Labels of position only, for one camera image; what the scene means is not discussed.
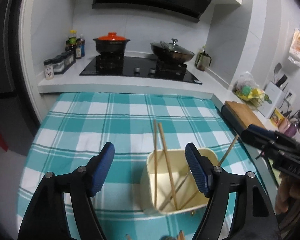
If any wooden cutting board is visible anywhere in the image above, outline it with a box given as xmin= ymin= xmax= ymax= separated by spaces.
xmin=224 ymin=101 xmax=265 ymax=128

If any yellow packet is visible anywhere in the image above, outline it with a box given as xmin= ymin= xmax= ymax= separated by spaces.
xmin=269 ymin=108 xmax=285 ymax=128

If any purple cup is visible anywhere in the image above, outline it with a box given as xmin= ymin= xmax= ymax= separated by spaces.
xmin=285 ymin=122 xmax=298 ymax=138

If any white knife block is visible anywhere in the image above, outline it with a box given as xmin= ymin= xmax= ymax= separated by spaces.
xmin=258 ymin=81 xmax=284 ymax=119

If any plastic bag with sponges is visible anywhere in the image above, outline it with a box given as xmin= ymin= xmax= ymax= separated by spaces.
xmin=235 ymin=72 xmax=272 ymax=108

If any glass teapot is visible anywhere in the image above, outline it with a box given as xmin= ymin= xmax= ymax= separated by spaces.
xmin=194 ymin=46 xmax=212 ymax=71

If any metal spoon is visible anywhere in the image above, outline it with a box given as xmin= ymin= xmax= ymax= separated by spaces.
xmin=160 ymin=236 xmax=175 ymax=240

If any cream utensil holder box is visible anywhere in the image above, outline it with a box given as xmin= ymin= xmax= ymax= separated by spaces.
xmin=140 ymin=149 xmax=209 ymax=216

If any hanging snack bag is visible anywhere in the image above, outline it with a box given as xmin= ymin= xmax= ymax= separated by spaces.
xmin=288 ymin=28 xmax=300 ymax=67

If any black refrigerator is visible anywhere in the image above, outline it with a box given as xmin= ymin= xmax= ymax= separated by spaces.
xmin=0 ymin=0 xmax=39 ymax=156

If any black wok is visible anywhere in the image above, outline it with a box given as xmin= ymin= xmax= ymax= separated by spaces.
xmin=151 ymin=46 xmax=194 ymax=63

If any glass wok lid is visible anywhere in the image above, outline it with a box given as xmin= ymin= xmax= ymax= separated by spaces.
xmin=151 ymin=41 xmax=194 ymax=55

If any teal white plaid tablecloth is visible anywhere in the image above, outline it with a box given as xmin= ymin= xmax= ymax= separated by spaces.
xmin=16 ymin=91 xmax=267 ymax=240

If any spice jar white label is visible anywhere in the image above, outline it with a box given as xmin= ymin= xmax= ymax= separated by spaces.
xmin=43 ymin=59 xmax=54 ymax=80

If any spice jar rack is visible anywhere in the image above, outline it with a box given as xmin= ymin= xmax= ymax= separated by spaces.
xmin=52 ymin=51 xmax=76 ymax=75

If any dark sauce bottle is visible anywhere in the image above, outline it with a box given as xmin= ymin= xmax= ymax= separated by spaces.
xmin=76 ymin=34 xmax=85 ymax=59

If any orange pot lid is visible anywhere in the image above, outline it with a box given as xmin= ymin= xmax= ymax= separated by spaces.
xmin=98 ymin=32 xmax=126 ymax=41

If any black clay pot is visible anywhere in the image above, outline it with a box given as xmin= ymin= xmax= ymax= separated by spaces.
xmin=94 ymin=38 xmax=130 ymax=54

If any sauce bottle yellow cap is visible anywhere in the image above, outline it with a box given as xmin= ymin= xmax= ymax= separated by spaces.
xmin=68 ymin=30 xmax=77 ymax=50

